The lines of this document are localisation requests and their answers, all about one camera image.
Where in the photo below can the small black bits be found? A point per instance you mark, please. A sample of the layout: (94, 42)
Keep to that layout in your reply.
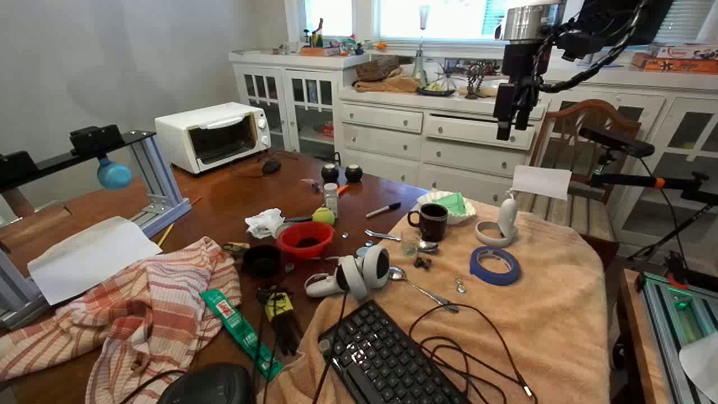
(423, 263)

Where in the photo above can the black round ball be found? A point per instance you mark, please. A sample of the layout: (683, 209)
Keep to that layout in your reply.
(331, 174)
(352, 174)

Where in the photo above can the green tennis ball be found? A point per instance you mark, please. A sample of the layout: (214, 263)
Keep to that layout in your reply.
(324, 217)

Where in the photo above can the long green box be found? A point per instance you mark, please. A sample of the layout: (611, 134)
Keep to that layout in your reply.
(239, 328)

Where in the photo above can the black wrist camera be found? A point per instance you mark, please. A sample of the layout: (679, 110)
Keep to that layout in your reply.
(575, 43)

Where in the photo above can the small clear bottle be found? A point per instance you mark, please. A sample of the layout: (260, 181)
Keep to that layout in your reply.
(331, 201)

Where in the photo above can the crumpled white tissue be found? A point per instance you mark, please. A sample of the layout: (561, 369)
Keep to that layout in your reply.
(266, 224)

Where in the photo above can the black grey marker pen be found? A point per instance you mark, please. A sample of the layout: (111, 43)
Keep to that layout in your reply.
(385, 209)

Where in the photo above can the green packet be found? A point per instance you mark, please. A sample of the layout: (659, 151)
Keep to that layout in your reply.
(451, 202)

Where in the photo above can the small glass jar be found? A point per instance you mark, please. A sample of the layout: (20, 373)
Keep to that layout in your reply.
(408, 246)

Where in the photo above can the black stereo camera bar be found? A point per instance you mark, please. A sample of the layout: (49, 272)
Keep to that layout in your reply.
(618, 139)

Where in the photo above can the aluminium profile frame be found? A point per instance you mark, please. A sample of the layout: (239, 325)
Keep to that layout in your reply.
(160, 187)

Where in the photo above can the wooden board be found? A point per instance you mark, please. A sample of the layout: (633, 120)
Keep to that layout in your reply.
(635, 337)

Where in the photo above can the blue light bulb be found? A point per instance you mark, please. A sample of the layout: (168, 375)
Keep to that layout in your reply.
(114, 175)

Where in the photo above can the green lit aluminium frame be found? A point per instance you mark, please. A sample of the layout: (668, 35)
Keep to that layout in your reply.
(673, 321)

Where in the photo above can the white toaster oven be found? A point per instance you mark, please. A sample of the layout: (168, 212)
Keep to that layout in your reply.
(214, 138)

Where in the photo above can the white cabinet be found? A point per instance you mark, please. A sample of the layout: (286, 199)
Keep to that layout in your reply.
(462, 143)

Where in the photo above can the clear glass bead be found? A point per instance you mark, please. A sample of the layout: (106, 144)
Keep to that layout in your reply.
(462, 288)

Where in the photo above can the black bowl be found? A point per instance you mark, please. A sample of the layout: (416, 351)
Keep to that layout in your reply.
(263, 261)

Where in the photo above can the black tripod boom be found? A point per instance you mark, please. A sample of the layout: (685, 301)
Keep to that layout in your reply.
(635, 181)

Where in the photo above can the black computer mouse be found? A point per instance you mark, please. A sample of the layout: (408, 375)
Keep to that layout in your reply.
(270, 167)

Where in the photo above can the black yellow hex key set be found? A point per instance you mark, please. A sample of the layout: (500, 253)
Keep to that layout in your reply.
(280, 316)

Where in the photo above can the black pouch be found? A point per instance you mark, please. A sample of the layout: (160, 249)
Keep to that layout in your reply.
(210, 384)

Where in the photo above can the black keyboard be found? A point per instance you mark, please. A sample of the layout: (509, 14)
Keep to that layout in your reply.
(382, 359)

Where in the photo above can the glass vase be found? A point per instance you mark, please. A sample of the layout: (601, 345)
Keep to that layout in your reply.
(423, 68)

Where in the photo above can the red striped towel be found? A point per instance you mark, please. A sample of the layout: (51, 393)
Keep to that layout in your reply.
(149, 316)

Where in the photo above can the white card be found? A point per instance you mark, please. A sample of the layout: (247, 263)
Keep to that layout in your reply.
(541, 183)

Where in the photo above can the white paper sheet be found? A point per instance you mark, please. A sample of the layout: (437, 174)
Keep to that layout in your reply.
(90, 259)

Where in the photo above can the black camera on frame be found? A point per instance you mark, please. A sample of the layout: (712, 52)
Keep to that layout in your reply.
(97, 139)

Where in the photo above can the yellow pencil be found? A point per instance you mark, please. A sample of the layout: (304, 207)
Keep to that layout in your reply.
(165, 234)

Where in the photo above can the tan towel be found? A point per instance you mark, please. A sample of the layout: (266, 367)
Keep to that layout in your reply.
(552, 321)

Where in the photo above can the red bowl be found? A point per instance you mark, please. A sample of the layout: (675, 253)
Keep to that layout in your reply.
(306, 241)

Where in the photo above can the long metal spoon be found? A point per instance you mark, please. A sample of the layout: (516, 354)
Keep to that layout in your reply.
(427, 293)

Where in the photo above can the brown basket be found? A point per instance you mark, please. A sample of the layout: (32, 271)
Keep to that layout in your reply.
(377, 71)

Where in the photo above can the small metal spoon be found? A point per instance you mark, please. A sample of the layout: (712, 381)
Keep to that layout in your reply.
(382, 234)

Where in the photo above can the blue masking tape roll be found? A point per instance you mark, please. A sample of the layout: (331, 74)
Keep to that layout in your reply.
(479, 275)

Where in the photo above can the wooden chair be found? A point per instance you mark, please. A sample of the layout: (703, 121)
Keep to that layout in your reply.
(591, 124)

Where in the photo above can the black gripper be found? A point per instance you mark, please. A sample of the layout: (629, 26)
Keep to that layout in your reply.
(527, 64)

